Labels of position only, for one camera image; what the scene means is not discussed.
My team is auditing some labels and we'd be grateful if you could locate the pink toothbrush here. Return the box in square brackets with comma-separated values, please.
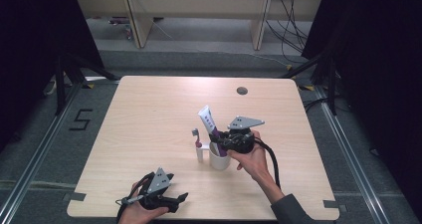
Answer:
[191, 127, 204, 149]

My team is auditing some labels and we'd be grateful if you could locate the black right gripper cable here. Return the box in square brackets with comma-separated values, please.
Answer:
[253, 138, 282, 189]

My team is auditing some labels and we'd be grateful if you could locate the black metal stand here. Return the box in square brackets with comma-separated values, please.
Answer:
[54, 50, 121, 116]
[281, 50, 338, 116]

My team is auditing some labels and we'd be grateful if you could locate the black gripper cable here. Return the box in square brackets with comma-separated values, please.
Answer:
[253, 138, 282, 189]
[115, 171, 156, 224]

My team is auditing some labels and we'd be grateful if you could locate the black curtain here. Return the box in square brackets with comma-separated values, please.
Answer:
[301, 0, 422, 213]
[0, 0, 105, 152]

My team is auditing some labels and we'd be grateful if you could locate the beige wooden desk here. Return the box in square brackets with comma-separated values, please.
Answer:
[72, 0, 324, 51]

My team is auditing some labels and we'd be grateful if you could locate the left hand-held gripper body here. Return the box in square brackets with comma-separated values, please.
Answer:
[138, 166, 181, 213]

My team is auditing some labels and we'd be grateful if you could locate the aluminium floor rail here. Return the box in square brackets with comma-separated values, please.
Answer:
[0, 82, 84, 224]
[313, 84, 393, 224]

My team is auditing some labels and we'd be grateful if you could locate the black floor cable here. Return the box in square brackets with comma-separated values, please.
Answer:
[303, 97, 328, 114]

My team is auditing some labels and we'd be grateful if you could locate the silver cable plug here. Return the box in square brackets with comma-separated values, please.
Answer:
[114, 195, 147, 207]

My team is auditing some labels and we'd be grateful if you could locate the grey tape patch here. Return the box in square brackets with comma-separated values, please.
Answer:
[62, 191, 88, 202]

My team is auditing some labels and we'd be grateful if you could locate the small clutter under desk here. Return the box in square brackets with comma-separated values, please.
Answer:
[107, 16, 134, 41]

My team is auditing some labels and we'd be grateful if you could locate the white cup with handle holder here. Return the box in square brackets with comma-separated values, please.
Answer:
[194, 141, 232, 171]

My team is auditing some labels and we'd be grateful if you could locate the person's right hand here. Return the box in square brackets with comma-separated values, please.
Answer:
[227, 129, 270, 183]

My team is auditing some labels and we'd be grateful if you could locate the bundle of black cables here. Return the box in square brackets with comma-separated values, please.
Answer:
[265, 0, 311, 65]

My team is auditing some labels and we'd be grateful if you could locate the white and purple toothpaste tube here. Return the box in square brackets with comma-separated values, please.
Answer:
[197, 105, 229, 158]

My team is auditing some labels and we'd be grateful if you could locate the person's left hand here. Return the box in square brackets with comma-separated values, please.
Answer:
[117, 181, 170, 224]

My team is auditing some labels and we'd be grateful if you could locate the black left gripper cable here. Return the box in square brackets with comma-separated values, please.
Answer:
[115, 171, 156, 224]

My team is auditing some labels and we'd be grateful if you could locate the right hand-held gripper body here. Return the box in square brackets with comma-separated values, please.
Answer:
[220, 115, 266, 154]

